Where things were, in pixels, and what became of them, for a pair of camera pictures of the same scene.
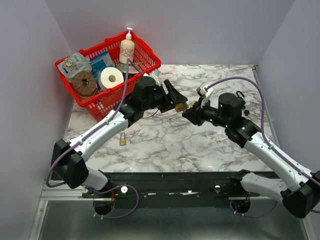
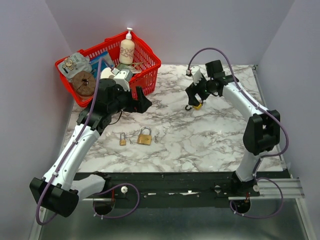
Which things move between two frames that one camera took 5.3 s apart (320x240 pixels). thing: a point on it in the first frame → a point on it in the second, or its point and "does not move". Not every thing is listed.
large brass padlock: x=180 y=107 → x=145 y=139
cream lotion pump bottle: x=127 y=48 does not move
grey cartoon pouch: x=74 y=63 does not move
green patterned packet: x=131 y=68 does not move
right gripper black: x=194 y=114 → x=192 y=90
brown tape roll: x=84 y=83 does not move
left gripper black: x=167 y=101 → x=139 y=106
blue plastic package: x=99 y=63 does not move
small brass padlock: x=122 y=142 does not move
